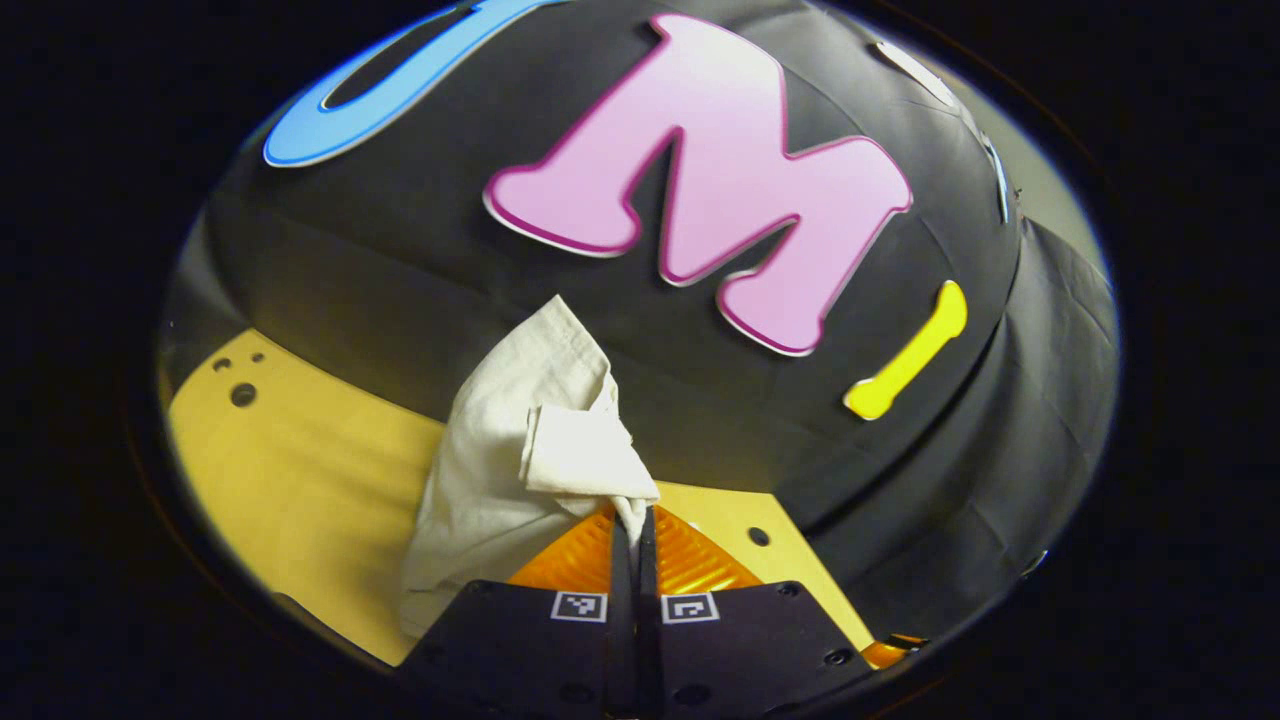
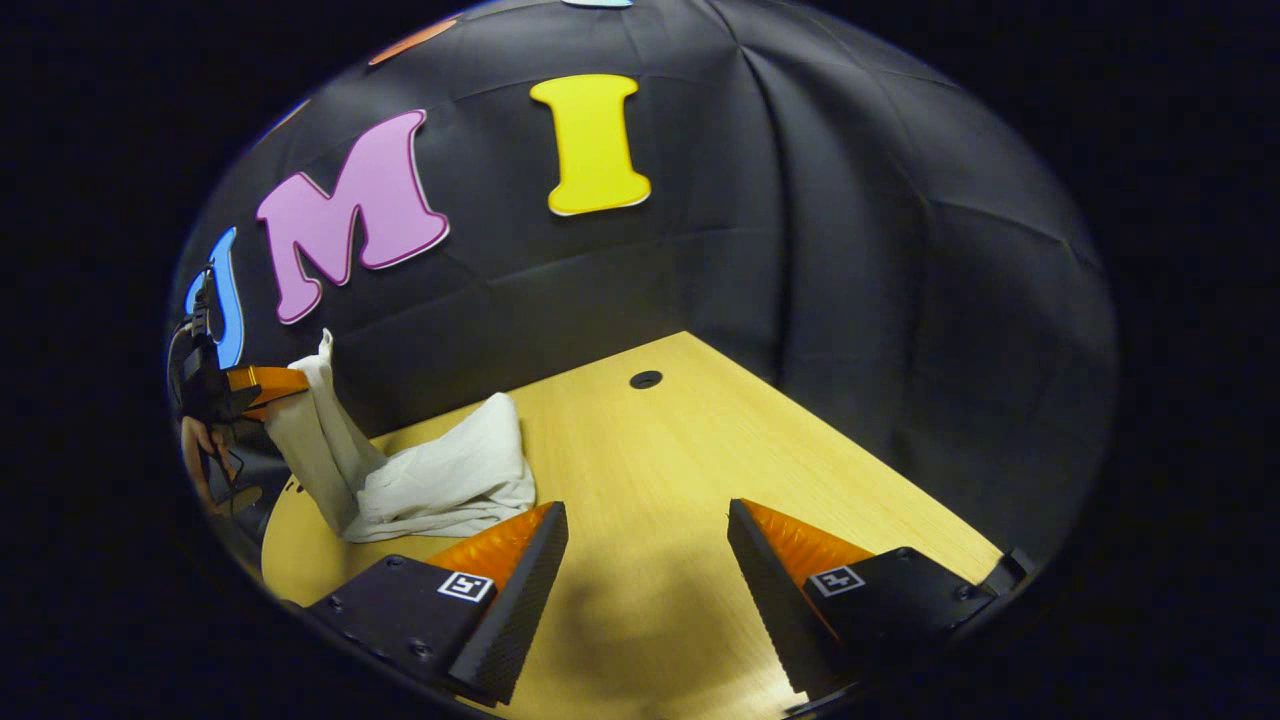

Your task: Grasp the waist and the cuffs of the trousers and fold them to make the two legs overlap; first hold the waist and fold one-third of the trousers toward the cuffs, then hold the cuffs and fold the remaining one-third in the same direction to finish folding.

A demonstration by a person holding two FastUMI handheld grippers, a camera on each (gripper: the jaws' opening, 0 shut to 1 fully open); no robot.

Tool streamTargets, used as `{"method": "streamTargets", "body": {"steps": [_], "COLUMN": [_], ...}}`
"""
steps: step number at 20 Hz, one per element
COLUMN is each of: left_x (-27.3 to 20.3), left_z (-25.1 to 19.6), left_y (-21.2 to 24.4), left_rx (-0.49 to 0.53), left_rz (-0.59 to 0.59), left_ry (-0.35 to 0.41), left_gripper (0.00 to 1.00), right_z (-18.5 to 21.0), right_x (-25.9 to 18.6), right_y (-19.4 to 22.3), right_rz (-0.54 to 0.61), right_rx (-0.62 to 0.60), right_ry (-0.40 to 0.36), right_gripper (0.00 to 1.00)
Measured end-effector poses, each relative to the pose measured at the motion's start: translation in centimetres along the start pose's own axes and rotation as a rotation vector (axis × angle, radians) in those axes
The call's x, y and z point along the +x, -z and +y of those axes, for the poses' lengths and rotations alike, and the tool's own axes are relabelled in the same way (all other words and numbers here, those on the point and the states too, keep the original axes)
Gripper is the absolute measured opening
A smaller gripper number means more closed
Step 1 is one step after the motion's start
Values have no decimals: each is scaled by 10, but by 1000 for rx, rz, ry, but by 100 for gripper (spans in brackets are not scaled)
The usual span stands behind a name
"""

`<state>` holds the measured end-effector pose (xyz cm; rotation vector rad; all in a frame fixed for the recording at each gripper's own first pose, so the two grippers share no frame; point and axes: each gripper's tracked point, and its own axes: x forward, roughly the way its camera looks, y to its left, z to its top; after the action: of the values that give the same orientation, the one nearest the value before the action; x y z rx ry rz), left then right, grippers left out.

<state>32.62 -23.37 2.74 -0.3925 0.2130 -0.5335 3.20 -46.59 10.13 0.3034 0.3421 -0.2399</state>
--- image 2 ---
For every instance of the black backdrop cloth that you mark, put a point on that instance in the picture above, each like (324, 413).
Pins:
(800, 250)

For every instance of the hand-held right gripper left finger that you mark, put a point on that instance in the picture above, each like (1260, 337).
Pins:
(515, 610)

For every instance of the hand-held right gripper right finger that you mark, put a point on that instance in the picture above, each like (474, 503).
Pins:
(775, 600)

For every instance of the white jeans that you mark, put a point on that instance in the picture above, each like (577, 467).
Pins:
(450, 480)

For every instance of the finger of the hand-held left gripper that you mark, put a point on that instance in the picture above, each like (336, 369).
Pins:
(265, 383)

